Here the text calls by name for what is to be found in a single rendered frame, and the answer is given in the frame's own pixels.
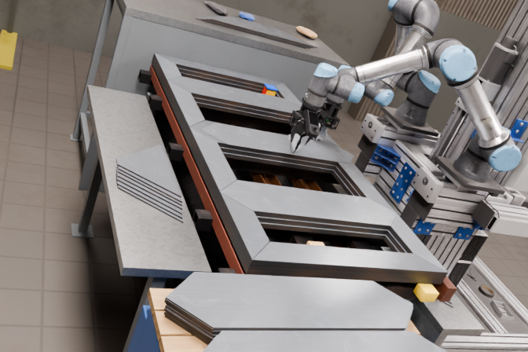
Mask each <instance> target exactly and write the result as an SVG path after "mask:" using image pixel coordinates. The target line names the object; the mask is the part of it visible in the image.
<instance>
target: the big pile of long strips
mask: <svg viewBox="0 0 528 352"><path fill-rule="evenodd" d="M164 302H165V303H166V306H165V308H164V310H165V312H164V314H165V317H166V318H167V319H169V320H170V321H172V322H174V323H175V324H176V325H178V326H179V327H181V328H183V329H184V330H186V331H187V332H189V333H190V334H192V335H193V336H195V337H196V338H197V339H199V340H201V341H202V342H204V343H206V344H207V345H208V346H207V347H206V348H205V349H204V351H203V352H448V351H446V350H443V349H442V348H441V347H439V346H437V345H435V344H434V343H432V342H430V341H429V340H427V339H425V338H424V337H422V336H420V335H418V334H416V333H415V332H407V331H406V330H407V328H408V325H409V320H410V317H411V315H412V312H413V304H412V303H411V302H409V301H407V300H405V299H403V298H402V297H400V296H399V295H396V294H394V293H393V292H392V291H389V290H388V289H386V288H384V287H383V286H381V285H379V284H377V283H376V282H374V281H372V280H345V279H329V278H313V277H283V276H267V275H251V274H235V273H205V272H193V273H192V274H191V275H190V276H189V277H188V278H187V279H185V280H184V281H183V282H182V283H181V284H180V285H178V286H177V287H176V288H175V289H174V290H173V291H172V292H171V293H170V294H169V295H168V296H167V297H166V298H165V301H164Z"/></svg>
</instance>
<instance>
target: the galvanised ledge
mask: <svg viewBox="0 0 528 352"><path fill-rule="evenodd" d="M325 184H326V185H327V186H328V187H329V189H330V190H331V191H332V193H338V194H344V195H348V194H347V193H346V191H345V190H344V189H343V187H342V186H341V185H337V184H332V183H327V182H325ZM373 247H374V248H375V250H376V251H392V250H391V249H390V248H389V247H377V246H373ZM413 301H414V302H415V304H416V305H417V306H418V307H419V308H420V310H421V311H422V312H423V314H424V315H425V317H426V318H427V319H428V320H429V321H430V323H431V324H432V326H433V327H434V329H435V330H436V331H437V333H438V334H439V335H440V336H480V335H481V334H482V332H483V331H484V328H483V327H482V326H481V324H480V323H479V322H478V321H477V320H476V318H475V317H474V316H473V315H472V313H471V312H470V311H469V310H468V308H467V307H466V306H465V305H464V304H463V303H462V302H461V301H460V299H459V298H458V297H457V296H456V295H455V293H454V294H453V296H452V298H451V301H450V302H451V303H452V304H451V305H452V306H453V308H452V307H451V306H448V305H446V304H445V303H443V302H440V301H439V300H438V299H437V300H435V301H434V302H421V301H420V300H415V299H413Z"/></svg>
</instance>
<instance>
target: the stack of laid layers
mask: <svg viewBox="0 0 528 352"><path fill-rule="evenodd" d="M152 65H153V67H154V69H155V71H156V74H157V76H158V78H159V81H160V83H161V85H162V87H163V90H164V92H165V94H166V96H167V99H168V101H169V102H170V106H171V107H172V109H173V112H174V114H175V116H176V119H177V121H178V123H179V126H180V127H181V130H182V133H183V134H184V136H185V139H186V141H187V143H188V145H189V148H190V150H191V152H192V155H193V157H194V159H195V161H196V164H197V166H198V167H199V170H200V173H201V174H202V177H203V179H204V181H205V183H206V186H207V188H208V190H209V193H210V194H211V197H212V200H213V201H214V204H215V206H216V208H217V210H218V213H219V215H220V217H221V219H222V222H223V224H224V226H225V229H226V231H227V233H228V234H229V238H230V240H231V241H232V244H233V246H234V248H235V251H236V253H237V255H238V257H239V260H240V262H241V264H242V266H243V268H244V271H245V273H246V274H251V275H267V276H283V277H313V278H329V279H345V280H361V281H386V282H401V283H417V284H442V282H443V281H444V279H445V278H446V275H447V274H448V273H440V272H428V271H415V270H403V269H380V268H368V267H356V266H332V265H320V264H307V263H295V262H271V261H259V260H252V258H251V256H250V254H249V252H248V250H247V248H246V246H245V243H244V241H243V239H242V237H241V235H240V233H239V231H238V228H237V226H236V224H235V222H234V221H233V218H232V216H231V214H230V212H229V209H228V207H227V206H226V203H225V201H224V199H223V197H222V194H221V193H220V191H219V189H218V186H217V184H216V182H215V180H214V178H213V176H212V174H211V172H210V169H209V167H208V165H207V163H206V161H205V159H204V157H203V154H202V152H201V151H200V148H199V146H198V144H197V143H196V139H195V138H194V136H193V133H192V131H191V130H190V128H192V129H194V130H195V131H197V132H199V133H201V134H203V135H204V136H206V137H208V138H210V139H212V140H213V141H216V142H218V145H219V147H220V149H221V150H222V153H223V154H224V156H225V158H231V159H236V160H246V161H251V162H256V163H266V164H272V165H277V166H282V167H292V168H297V169H303V170H308V171H317V172H323V173H328V174H332V175H333V176H334V178H335V179H336V180H337V182H338V183H339V184H340V185H341V186H342V187H343V189H344V190H345V191H346V193H347V194H348V195H351V196H361V197H366V196H365V194H364V193H363V192H362V191H361V190H360V189H359V188H358V186H357V185H356V184H355V183H354V181H353V180H352V179H351V178H350V176H349V175H348V174H347V173H346V171H345V170H344V169H343V168H342V167H341V166H340V165H339V163H338V162H334V161H329V160H323V159H314V158H309V157H304V156H294V155H289V154H284V153H279V152H270V151H264V150H259V149H254V148H245V147H240V146H235V145H227V144H226V143H224V142H223V141H220V140H218V139H217V138H215V137H213V136H211V135H210V134H207V133H205V132H203V131H202V130H201V129H203V128H204V127H208V126H210V125H211V124H213V123H215V122H211V121H207V120H204V121H202V122H200V123H197V124H195V125H192V126H189V125H188V123H187V121H186V119H185V117H184V115H183V113H182V110H181V108H180V106H179V104H178V102H177V100H176V98H175V96H174V93H173V91H172V89H171V87H170V85H169V83H168V81H167V78H166V76H165V75H164V73H163V70H162V68H161V67H160V63H159V61H158V60H157V58H156V55H155V54H154V55H153V59H152ZM176 66H177V68H178V70H179V71H180V73H181V76H184V77H187V78H191V79H198V80H202V81H205V82H209V83H216V84H220V85H223V86H231V87H234V88H238V89H242V90H249V91H252V92H256V93H262V91H263V88H264V86H265V85H264V84H263V83H260V82H253V81H250V80H246V79H239V78H236V77H232V76H228V75H222V74H218V73H214V72H211V71H204V70H200V69H197V68H191V67H187V66H183V65H180V64H176ZM191 94H192V96H193V98H194V100H195V102H196V103H197V105H198V107H202V108H209V109H214V110H219V111H223V112H230V113H234V114H239V115H243V116H250V117H255V118H259V119H267V120H271V121H275V122H279V123H287V124H290V123H289V122H288V121H289V119H290V117H291V115H292V114H291V113H289V112H282V111H277V110H273V109H269V108H262V107H258V106H254V105H250V104H243V103H239V102H235V101H227V100H223V99H219V98H215V97H208V96H204V95H200V94H196V93H191ZM254 213H255V214H256V216H257V218H258V220H259V222H260V224H261V226H262V227H263V228H265V229H281V230H289V231H298V232H307V233H323V234H331V235H340V236H348V237H364V238H372V239H381V240H384V241H385V242H386V244H387V245H388V246H389V248H390V249H391V250H392V251H393V252H402V253H412V252H411V250H410V249H409V248H408V247H407V245H406V244H405V243H404V242H403V240H402V239H401V238H400V236H399V235H398V234H397V233H396V232H395V231H394V230H393V229H392V227H391V226H389V225H375V224H368V223H360V222H347V221H340V220H331V219H324V218H311V217H303V216H296V215H289V214H274V213H267V212H260V211H254ZM412 254H413V253H412Z"/></svg>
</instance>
